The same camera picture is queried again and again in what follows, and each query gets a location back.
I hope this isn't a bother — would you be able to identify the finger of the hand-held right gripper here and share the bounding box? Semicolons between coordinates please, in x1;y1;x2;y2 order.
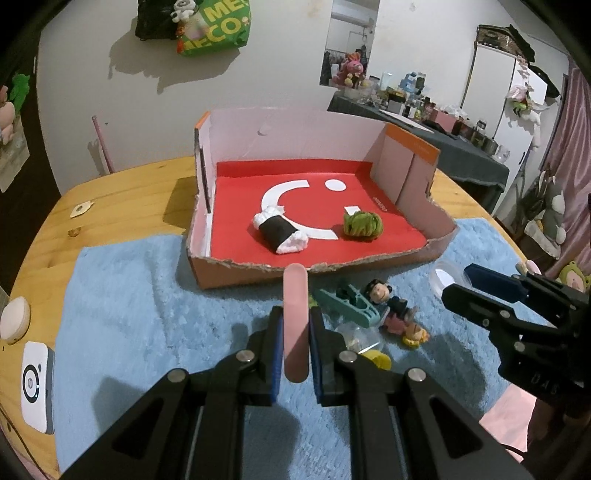
441;283;560;343
464;263;555;304

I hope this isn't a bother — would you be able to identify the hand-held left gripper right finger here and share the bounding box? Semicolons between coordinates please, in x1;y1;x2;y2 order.
310;306;536;480

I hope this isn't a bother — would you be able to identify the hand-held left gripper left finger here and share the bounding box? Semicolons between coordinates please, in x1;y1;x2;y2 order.
60;306;284;480

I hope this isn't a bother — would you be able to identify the clear round lid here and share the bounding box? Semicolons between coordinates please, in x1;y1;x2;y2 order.
429;260;468;297

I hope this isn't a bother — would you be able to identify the pink plastic clip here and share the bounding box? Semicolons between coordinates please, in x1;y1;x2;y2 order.
283;263;308;384

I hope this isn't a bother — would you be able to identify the blonde figurine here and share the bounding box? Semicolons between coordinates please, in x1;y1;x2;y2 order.
379;314;430;349

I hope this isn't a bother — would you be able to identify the dark-haired figurine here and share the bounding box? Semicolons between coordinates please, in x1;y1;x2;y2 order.
365;279;419;324

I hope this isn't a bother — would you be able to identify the cardboard box with red lining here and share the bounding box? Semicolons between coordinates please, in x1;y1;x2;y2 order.
186;107;459;291

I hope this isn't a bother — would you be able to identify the clear plastic bag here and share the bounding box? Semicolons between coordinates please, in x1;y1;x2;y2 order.
334;322;384;356

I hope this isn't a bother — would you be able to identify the teal plastic clip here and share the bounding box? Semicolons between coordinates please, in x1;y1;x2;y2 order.
314;284;382;328

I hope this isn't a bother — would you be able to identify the green frog plush toy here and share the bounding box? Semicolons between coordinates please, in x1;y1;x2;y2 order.
556;260;591;292

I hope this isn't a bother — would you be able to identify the grey and white plush toy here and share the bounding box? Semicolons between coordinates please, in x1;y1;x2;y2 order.
525;171;568;256

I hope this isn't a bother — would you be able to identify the black and white sushi toy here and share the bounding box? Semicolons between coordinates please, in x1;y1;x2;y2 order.
250;206;309;254

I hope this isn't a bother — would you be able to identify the green fuzzy scrunchie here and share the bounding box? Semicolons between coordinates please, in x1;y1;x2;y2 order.
342;208;383;241

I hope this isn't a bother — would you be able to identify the table with dark cloth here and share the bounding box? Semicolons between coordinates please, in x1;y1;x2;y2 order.
327;90;511;188

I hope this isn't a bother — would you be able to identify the light blue fluffy towel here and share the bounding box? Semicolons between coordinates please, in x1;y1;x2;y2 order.
54;217;542;480

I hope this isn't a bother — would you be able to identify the pink curtain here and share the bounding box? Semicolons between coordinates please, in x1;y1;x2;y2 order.
538;60;591;278

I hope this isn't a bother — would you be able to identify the white cabinet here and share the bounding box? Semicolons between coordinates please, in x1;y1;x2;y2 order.
470;44;570;155

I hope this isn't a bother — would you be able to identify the cluster of bottles and jars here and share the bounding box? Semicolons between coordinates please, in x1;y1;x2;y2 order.
339;69;511;160

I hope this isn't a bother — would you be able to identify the pink rabbit plush toy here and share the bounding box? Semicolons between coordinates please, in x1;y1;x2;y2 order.
339;52;369;88

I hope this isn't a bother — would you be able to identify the white round device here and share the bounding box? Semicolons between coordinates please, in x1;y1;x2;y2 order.
0;297;33;345

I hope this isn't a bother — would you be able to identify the pink stick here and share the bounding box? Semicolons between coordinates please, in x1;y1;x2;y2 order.
91;115;115;175

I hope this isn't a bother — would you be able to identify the green shopping bag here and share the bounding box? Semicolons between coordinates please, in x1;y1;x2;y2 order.
177;0;253;59

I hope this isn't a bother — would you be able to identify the black hanging bag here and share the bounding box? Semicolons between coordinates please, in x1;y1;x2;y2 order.
135;0;182;40

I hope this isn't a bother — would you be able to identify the pink pig plush toy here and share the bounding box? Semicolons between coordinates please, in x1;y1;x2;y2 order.
0;85;19;145

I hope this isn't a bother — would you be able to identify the small white plush toy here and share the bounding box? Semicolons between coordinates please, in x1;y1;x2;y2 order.
170;0;200;24

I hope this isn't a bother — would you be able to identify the white square camera device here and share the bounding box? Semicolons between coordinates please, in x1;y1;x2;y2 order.
20;341;55;435

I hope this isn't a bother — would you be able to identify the wall mirror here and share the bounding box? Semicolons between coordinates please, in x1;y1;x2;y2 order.
320;0;380;88

